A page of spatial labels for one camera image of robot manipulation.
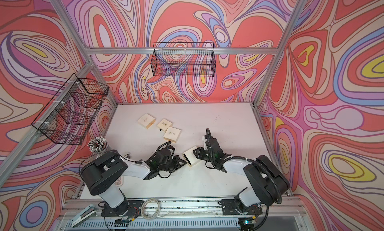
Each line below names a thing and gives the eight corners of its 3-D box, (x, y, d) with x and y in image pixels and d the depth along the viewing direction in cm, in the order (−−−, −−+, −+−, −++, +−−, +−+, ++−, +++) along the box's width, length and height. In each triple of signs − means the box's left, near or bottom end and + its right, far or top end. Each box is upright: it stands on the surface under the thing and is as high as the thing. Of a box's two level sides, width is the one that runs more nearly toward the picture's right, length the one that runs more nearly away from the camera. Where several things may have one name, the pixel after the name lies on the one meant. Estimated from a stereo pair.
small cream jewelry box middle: (155, 127, 106) (154, 125, 104) (164, 119, 111) (164, 117, 109) (163, 132, 103) (162, 130, 101) (172, 124, 108) (171, 122, 106)
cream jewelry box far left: (137, 123, 110) (136, 120, 107) (147, 115, 115) (146, 112, 112) (147, 129, 106) (146, 127, 104) (156, 121, 111) (156, 118, 108)
